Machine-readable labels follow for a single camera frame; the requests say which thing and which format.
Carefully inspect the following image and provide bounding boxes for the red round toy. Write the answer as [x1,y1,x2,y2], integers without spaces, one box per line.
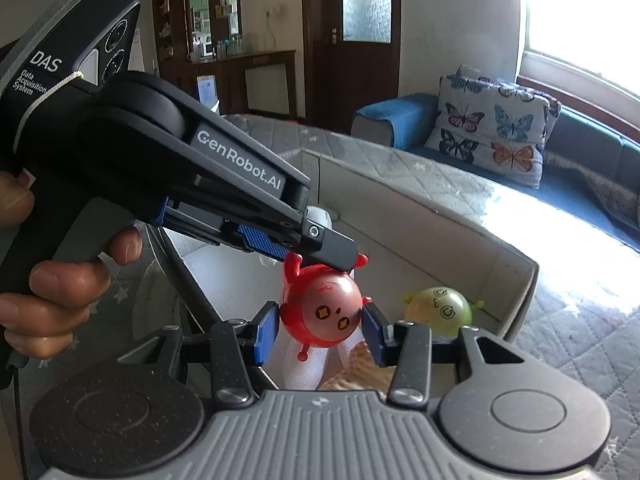
[279,252,369,361]

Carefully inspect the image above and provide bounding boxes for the black cable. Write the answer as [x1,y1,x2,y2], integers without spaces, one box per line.
[7,355,28,480]

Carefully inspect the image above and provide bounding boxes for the quilt-covered desktop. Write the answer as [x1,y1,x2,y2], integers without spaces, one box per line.
[65,112,640,480]

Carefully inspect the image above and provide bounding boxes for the butterfly print pillow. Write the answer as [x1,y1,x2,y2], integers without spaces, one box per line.
[425,75,562,190]
[446,64,502,87]

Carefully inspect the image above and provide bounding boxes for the dark wooden cabinet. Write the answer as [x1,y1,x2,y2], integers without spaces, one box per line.
[151,0,299,122]

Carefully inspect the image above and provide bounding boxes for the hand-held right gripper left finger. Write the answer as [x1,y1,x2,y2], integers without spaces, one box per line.
[117,301,281,406]

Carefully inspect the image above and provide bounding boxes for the white plush toy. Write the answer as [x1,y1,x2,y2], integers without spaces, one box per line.
[257,206,353,392]

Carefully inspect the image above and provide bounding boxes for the blue sofa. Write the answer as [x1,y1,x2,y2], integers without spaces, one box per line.
[350,92,640,253]

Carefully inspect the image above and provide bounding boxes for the green round toy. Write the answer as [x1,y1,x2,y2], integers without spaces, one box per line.
[403,286,485,337]

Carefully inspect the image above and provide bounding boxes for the brown door with frosted glass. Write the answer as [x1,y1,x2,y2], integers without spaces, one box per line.
[301,0,402,135]

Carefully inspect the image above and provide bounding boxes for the grey cardboard box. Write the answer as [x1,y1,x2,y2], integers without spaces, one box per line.
[135,147,541,392]

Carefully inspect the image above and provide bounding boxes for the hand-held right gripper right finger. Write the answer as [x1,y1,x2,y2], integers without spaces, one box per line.
[361,302,526,406]

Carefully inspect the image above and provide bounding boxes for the window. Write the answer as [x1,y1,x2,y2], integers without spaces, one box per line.
[520,0,640,107]

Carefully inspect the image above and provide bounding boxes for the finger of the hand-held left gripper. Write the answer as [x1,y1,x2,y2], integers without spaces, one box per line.
[237,218,360,272]
[153,196,247,247]

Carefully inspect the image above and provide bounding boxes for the person's left hand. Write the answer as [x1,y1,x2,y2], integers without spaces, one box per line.
[0,169,144,361]

